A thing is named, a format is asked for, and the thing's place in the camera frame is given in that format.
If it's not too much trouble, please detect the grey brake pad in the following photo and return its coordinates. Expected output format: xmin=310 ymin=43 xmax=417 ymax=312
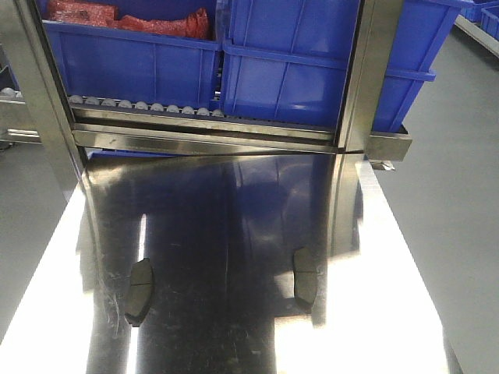
xmin=292 ymin=248 xmax=318 ymax=313
xmin=124 ymin=258 xmax=155 ymax=327

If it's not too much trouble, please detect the blue plastic bin right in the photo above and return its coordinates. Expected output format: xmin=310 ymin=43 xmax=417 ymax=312
xmin=221 ymin=1 xmax=472 ymax=132

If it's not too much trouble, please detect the blue plastic bin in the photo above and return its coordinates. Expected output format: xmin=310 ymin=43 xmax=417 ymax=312
xmin=221 ymin=1 xmax=472 ymax=132
xmin=37 ymin=1 xmax=221 ymax=108

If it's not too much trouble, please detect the red mesh bag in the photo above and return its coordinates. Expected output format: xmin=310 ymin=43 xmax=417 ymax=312
xmin=46 ymin=1 xmax=211 ymax=40

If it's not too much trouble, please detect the blue plastic bin left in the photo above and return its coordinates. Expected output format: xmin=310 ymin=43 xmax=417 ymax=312
xmin=37 ymin=1 xmax=221 ymax=108

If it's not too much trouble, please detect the blue bins far right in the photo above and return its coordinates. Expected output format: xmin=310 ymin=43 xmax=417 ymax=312
xmin=460 ymin=1 xmax=498 ymax=40

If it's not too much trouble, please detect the stainless steel rack frame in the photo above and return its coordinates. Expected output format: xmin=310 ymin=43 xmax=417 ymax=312
xmin=1 ymin=1 xmax=412 ymax=193

